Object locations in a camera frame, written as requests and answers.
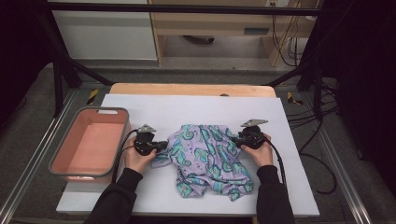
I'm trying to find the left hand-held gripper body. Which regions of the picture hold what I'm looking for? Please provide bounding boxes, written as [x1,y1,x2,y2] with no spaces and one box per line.
[134,123,160,157]

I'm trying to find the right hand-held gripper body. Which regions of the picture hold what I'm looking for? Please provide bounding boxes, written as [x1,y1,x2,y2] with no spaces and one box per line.
[237,119,269,150]

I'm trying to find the purple seahorse print swimsuit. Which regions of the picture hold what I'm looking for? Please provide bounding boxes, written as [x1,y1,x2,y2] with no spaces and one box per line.
[150,123,255,202]

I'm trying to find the pink basket with grey rim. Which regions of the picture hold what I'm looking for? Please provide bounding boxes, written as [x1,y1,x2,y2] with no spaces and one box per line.
[49,105,132,184]

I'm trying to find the person's left hand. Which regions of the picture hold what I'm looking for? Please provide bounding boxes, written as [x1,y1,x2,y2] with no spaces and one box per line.
[124,136,158,175]

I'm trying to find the person's right hand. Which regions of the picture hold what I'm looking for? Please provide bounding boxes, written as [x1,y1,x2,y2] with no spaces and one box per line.
[241,133,275,168]

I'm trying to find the white foam board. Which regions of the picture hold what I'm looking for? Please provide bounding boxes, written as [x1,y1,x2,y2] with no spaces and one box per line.
[56,93,320,217]

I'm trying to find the white cabinet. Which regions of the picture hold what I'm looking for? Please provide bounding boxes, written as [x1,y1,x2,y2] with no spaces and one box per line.
[46,0,158,62]

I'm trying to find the light wooden desk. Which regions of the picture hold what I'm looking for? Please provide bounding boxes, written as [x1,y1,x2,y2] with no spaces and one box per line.
[148,0,321,68]

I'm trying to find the black curtain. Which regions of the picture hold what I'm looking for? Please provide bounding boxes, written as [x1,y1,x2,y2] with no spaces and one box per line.
[320,0,396,188]
[0,0,54,132]

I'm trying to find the white power socket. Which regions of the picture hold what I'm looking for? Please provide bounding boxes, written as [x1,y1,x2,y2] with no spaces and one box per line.
[264,0,290,7]

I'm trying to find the left hand-held gripper black cable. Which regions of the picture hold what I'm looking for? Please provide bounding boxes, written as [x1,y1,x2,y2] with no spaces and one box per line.
[111,129,139,185]

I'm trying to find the hand-held gripper black cable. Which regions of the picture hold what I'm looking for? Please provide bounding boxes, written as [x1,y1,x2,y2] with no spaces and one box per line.
[262,133,288,188]
[111,129,139,185]

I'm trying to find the right hand-held gripper black cable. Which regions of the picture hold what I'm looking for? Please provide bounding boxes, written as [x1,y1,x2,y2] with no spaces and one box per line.
[262,133,288,188]

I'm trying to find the yellow-handled tool right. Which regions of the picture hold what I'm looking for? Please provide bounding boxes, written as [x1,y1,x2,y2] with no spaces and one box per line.
[286,91,304,105]

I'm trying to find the yellow-handled tool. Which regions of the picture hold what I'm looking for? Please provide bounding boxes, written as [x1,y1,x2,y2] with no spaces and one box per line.
[286,91,304,105]
[87,89,100,105]

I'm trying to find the yellow-handled tool left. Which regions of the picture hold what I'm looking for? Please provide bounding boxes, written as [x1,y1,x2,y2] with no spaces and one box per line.
[87,89,100,105]

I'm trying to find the black floor cables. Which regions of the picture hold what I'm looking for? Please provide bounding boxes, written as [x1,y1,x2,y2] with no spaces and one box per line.
[286,78,340,195]

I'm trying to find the aluminium floor rail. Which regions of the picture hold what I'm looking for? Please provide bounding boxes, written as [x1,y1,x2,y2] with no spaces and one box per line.
[0,88,78,224]
[314,124,373,224]

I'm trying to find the hanging desk cables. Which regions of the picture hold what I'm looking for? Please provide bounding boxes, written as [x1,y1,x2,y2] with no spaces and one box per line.
[271,0,304,68]

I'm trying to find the black metal frame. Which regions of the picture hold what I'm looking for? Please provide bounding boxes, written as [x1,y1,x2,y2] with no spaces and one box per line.
[34,1,325,120]

